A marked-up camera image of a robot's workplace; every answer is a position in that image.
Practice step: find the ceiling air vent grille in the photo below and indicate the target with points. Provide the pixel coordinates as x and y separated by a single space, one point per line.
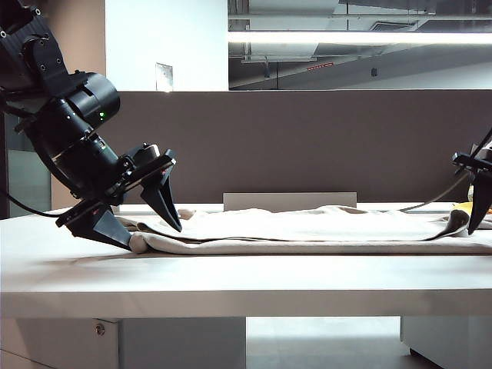
392 26

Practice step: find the beige T-shirt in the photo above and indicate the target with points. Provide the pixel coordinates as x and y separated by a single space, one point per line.
307 234

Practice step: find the round silver drawer lock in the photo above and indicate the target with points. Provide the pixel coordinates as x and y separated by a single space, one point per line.
100 329

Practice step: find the grey fabric desk divider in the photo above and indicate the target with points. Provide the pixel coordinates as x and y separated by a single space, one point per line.
307 146

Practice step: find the dark framed glass door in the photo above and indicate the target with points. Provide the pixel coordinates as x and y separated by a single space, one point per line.
23 173

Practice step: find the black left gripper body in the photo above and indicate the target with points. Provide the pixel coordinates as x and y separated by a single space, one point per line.
127 180

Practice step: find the long ceiling light strip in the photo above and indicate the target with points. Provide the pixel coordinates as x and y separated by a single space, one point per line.
346 37

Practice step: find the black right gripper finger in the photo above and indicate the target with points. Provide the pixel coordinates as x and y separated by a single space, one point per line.
480 200

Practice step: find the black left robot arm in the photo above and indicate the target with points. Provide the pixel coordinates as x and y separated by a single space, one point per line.
77 127

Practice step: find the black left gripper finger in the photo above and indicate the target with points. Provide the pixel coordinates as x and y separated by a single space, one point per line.
165 200
104 228

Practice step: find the yellow cloth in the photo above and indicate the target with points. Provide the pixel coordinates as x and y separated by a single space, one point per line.
461 205

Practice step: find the white cabinet without lock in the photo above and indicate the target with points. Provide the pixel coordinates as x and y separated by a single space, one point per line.
453 342

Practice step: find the silver wall plate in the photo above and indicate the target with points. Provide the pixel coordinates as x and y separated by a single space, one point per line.
164 77

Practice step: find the white drawer cabinet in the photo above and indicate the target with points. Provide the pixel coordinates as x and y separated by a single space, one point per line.
173 346

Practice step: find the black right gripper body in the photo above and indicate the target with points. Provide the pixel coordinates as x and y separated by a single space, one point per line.
476 163

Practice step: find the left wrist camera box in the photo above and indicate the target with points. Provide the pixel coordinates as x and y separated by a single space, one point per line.
144 153

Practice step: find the hanging sprinkler pipe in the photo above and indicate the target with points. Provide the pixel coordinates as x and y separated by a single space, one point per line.
267 72

